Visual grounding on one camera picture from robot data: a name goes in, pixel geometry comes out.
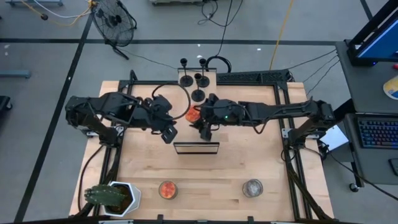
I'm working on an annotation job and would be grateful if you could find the black frame shelf wooden top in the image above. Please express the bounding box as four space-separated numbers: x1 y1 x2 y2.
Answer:
173 67 221 156

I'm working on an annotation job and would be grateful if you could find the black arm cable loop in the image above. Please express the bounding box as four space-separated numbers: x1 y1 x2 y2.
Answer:
151 82 192 121

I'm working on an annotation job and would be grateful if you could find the grey floor stand foot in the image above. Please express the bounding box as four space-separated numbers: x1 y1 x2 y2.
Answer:
0 70 32 79

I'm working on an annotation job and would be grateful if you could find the black candlestick holder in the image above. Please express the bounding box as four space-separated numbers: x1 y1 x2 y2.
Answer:
196 57 211 89
179 57 194 88
190 73 206 103

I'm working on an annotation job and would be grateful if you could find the coiled black cable loop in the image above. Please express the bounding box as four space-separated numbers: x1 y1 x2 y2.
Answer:
205 55 233 74

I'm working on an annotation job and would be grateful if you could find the grey metal cylinder container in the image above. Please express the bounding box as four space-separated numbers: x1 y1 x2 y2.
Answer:
158 180 179 200

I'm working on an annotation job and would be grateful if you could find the yellow hanging power cord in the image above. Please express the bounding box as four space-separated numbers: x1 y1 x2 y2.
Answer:
269 0 295 71

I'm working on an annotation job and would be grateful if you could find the yellow blue round pad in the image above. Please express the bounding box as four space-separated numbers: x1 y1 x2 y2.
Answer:
382 74 398 101

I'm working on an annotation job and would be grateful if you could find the white paper sheet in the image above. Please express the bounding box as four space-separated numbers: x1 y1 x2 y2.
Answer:
319 124 350 152

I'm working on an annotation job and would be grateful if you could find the white hexagonal plant pot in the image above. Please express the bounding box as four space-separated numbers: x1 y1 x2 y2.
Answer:
104 181 142 218

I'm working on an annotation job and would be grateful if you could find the backlit computer keyboard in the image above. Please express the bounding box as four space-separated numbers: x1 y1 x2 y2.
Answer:
357 119 398 149

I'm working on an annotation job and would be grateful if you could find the black floor cable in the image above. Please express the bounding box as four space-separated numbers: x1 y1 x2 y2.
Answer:
198 0 244 57

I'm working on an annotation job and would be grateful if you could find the green cactus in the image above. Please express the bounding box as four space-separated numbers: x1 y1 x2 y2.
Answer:
83 184 127 207

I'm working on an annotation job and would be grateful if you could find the black perforated cable tray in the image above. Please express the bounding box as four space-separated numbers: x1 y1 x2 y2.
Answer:
216 68 292 83

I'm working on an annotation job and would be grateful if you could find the candle jar with orange label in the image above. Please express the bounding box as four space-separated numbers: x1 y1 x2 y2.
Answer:
185 105 202 124

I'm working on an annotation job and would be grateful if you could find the grey standing desk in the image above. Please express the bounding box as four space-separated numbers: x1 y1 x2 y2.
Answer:
335 40 398 187

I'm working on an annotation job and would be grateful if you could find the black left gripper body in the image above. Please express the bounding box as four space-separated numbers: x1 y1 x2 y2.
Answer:
146 95 177 130

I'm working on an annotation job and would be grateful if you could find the black aluminium rig frame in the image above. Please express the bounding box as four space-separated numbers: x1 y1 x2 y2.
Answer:
70 70 335 224

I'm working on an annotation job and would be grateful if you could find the black floor fan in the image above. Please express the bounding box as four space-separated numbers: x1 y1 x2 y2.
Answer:
91 0 138 60

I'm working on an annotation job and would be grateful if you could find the black computer mouse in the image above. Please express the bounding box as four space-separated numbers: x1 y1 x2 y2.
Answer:
387 157 398 177

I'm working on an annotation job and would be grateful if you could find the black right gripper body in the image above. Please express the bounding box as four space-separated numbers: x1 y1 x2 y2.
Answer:
200 93 218 141

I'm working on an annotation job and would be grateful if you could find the black computer monitor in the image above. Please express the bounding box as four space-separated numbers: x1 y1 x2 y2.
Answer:
346 0 398 67

